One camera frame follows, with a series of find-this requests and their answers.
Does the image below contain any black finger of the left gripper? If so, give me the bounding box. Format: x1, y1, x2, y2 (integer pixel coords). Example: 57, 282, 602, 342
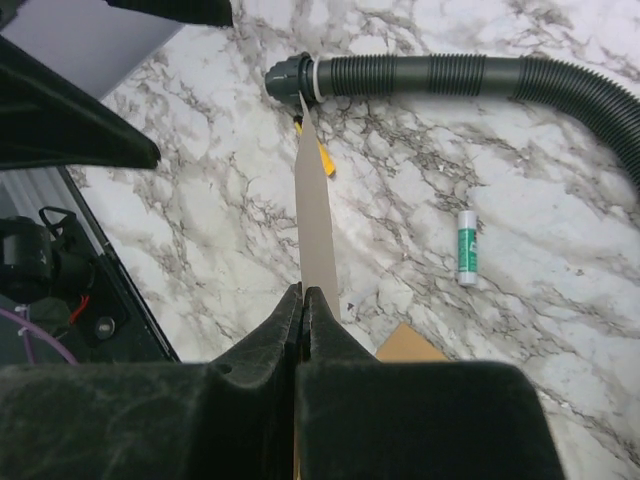
107, 0, 233, 27
1, 39, 160, 170

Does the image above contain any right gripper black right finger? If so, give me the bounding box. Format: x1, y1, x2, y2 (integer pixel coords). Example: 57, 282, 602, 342
295, 287, 565, 479

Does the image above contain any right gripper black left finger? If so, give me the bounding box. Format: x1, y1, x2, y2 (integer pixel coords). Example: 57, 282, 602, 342
1, 285, 303, 479

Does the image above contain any brown kraft envelope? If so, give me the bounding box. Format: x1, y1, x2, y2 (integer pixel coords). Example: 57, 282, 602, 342
376, 323, 448, 363

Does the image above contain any green white glue stick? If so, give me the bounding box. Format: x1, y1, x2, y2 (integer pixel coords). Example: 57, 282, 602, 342
457, 210, 478, 286

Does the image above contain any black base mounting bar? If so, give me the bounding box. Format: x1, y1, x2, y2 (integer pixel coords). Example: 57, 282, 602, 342
0, 164, 181, 366

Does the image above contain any yellow utility knife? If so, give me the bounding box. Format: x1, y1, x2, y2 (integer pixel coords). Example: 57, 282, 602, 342
293, 115, 336, 178

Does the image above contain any black corrugated hose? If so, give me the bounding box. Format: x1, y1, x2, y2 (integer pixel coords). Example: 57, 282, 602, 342
264, 52, 640, 194

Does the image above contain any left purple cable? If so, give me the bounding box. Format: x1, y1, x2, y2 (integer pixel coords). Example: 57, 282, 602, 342
0, 307, 79, 366

